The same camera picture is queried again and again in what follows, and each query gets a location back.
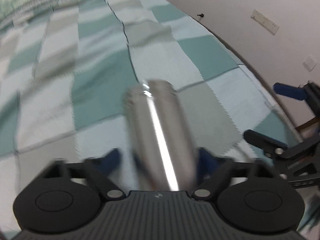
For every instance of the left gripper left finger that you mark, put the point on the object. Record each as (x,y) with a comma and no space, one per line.
(66,196)

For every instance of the white wall socket panel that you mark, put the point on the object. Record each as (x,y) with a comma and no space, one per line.
(265,22)

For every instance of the stainless steel cup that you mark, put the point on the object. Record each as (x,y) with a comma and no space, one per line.
(161,143)

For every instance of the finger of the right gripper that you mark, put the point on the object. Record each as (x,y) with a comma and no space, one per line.
(308,93)
(268,145)

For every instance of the checkered green bed sheet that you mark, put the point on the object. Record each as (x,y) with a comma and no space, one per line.
(65,69)

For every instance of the wooden chair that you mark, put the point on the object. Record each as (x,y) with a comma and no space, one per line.
(307,124)

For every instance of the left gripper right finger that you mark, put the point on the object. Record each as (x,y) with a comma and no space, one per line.
(251,197)

